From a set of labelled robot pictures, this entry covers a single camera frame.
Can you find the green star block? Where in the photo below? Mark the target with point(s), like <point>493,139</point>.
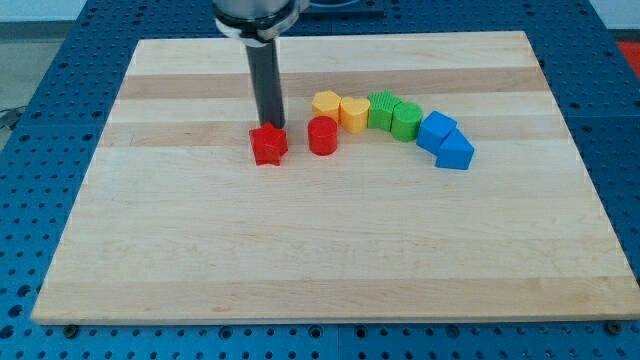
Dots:
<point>382,105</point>

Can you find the blue triangle block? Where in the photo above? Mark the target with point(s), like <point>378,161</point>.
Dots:
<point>456,152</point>

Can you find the yellow heart block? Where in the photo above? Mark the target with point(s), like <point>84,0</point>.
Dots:
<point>354,114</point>

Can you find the green cylinder block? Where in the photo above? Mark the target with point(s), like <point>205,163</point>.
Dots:
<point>406,119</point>

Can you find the red star block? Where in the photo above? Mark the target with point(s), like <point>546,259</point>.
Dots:
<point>269,144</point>

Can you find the red cylinder block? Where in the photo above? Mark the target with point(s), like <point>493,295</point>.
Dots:
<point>322,136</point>

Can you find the yellow hexagon block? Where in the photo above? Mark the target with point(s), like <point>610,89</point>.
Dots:
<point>326,103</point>

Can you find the light wooden board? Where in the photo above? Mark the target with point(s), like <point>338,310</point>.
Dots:
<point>175,223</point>

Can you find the blue cube block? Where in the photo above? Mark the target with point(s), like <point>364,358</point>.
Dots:
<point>433,131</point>

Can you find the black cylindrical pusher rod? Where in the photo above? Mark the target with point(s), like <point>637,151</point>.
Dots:
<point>265,76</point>

